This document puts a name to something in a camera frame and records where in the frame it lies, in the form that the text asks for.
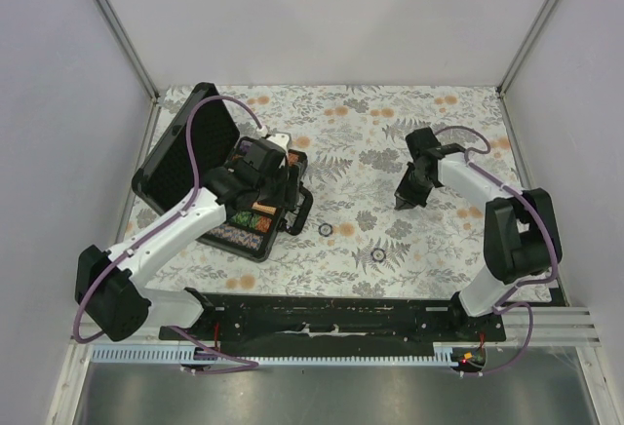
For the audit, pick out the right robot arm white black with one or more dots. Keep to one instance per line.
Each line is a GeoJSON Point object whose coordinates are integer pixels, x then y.
{"type": "Point", "coordinates": [521, 244]}

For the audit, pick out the red playing card deck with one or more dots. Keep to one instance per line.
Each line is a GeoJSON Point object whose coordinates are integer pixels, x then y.
{"type": "Point", "coordinates": [264, 209]}

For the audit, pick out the black poker set case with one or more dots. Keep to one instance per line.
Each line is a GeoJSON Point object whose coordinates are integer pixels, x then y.
{"type": "Point", "coordinates": [201, 137]}

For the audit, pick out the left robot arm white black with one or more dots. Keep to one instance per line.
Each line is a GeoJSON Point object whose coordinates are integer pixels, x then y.
{"type": "Point", "coordinates": [111, 285]}

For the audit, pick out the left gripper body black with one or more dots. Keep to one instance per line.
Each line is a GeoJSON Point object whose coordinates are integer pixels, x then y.
{"type": "Point", "coordinates": [276, 193]}

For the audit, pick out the green chip row in case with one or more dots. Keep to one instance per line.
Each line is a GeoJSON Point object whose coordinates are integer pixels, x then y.
{"type": "Point", "coordinates": [253, 220]}

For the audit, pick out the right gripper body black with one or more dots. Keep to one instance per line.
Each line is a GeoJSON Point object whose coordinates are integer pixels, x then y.
{"type": "Point", "coordinates": [413, 188]}

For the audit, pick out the blue orange chip row bottom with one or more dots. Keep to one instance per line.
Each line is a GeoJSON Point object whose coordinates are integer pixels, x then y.
{"type": "Point", "coordinates": [237, 236]}

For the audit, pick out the blue poker chip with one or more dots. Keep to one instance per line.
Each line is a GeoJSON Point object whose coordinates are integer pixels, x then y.
{"type": "Point", "coordinates": [378, 255]}
{"type": "Point", "coordinates": [325, 229]}

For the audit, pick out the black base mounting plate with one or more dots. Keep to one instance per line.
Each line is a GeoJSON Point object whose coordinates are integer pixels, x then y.
{"type": "Point", "coordinates": [302, 326]}

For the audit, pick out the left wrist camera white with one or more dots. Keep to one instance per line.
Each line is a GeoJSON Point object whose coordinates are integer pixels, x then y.
{"type": "Point", "coordinates": [283, 140]}

